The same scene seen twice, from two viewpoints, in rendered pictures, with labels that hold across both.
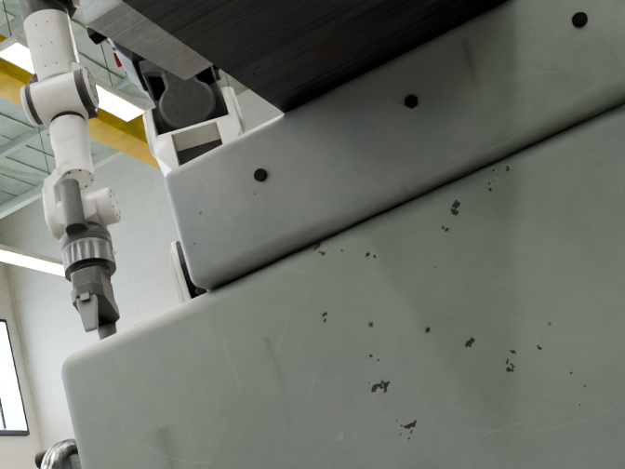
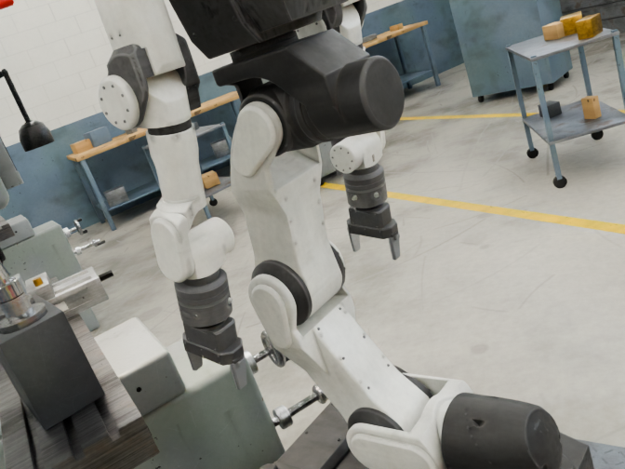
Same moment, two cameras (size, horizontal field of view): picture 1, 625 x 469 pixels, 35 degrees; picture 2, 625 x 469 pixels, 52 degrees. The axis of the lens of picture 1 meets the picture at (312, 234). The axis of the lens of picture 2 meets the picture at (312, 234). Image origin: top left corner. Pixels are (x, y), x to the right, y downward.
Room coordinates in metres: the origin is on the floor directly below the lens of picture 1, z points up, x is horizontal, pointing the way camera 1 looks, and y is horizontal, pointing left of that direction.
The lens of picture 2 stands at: (2.48, -0.63, 1.48)
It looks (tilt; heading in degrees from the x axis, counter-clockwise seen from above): 18 degrees down; 138
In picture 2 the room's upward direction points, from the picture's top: 19 degrees counter-clockwise
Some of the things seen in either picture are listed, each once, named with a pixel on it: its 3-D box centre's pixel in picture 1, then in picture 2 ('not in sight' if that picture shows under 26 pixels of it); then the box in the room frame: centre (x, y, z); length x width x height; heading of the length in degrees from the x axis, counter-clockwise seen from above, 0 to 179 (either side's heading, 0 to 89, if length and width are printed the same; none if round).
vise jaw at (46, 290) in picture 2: not in sight; (39, 288); (0.71, -0.04, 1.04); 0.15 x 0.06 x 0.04; 158
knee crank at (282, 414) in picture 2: not in sight; (307, 401); (1.22, 0.28, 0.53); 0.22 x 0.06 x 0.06; 71
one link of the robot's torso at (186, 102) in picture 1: (194, 122); (310, 90); (1.73, 0.15, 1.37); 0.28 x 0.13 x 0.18; 3
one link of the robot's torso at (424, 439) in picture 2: not in sight; (412, 424); (1.71, 0.15, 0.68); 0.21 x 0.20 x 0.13; 3
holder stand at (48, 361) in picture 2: not in sight; (38, 354); (1.21, -0.27, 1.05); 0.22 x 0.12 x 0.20; 169
